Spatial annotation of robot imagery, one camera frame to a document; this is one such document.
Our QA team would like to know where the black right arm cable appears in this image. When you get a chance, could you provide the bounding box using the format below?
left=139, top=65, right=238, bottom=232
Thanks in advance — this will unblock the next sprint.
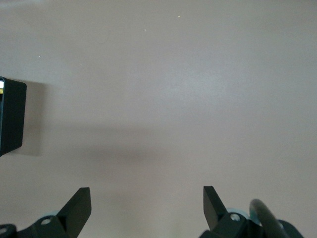
left=249, top=199, right=285, bottom=238

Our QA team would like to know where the black plastic box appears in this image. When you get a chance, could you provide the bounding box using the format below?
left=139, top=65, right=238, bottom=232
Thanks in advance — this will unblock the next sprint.
left=0, top=76, right=27, bottom=157

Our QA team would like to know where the brown table mat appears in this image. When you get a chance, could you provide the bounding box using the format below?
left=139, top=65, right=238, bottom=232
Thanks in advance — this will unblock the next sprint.
left=0, top=0, right=317, bottom=238

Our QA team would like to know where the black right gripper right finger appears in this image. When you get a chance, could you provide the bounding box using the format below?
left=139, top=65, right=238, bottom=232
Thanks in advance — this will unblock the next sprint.
left=199, top=185, right=304, bottom=238

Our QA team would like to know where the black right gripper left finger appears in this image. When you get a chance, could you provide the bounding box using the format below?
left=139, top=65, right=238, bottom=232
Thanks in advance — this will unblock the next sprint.
left=0, top=187, right=92, bottom=238

